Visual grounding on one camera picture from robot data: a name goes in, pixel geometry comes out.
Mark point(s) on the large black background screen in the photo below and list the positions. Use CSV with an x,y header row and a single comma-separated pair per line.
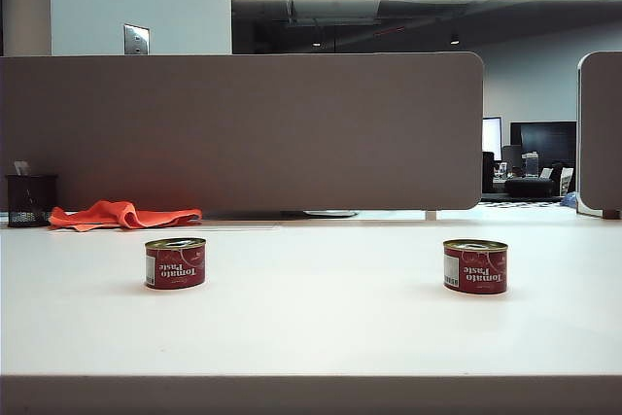
x,y
549,138

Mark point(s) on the silver monitor stand base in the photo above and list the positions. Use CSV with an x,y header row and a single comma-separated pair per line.
x,y
330,213

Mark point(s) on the red tomato paste can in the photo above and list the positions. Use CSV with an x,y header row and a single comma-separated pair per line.
x,y
478,269
180,264

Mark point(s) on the white card in pen holder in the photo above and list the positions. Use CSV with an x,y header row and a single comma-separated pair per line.
x,y
21,168

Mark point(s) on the brown divider foot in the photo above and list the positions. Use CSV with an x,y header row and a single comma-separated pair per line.
x,y
611,214

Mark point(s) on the black ceiling spot lamp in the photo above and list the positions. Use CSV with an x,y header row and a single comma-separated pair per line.
x,y
455,38

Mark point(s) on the narrow grey desk divider panel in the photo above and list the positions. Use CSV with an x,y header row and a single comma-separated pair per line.
x,y
602,133

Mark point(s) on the black mesh pen holder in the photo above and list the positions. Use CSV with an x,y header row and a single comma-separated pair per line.
x,y
31,198

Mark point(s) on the blue bag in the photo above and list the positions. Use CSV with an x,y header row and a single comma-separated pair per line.
x,y
569,199

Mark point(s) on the black round ottoman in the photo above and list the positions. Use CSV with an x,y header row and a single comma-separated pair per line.
x,y
529,186

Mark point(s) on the orange cloth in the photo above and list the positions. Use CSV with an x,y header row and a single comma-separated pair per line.
x,y
112,215

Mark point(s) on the wide grey desk divider panel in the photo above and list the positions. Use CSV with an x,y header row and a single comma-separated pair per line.
x,y
243,133

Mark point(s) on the white background monitor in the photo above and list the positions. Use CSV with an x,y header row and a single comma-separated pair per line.
x,y
492,138

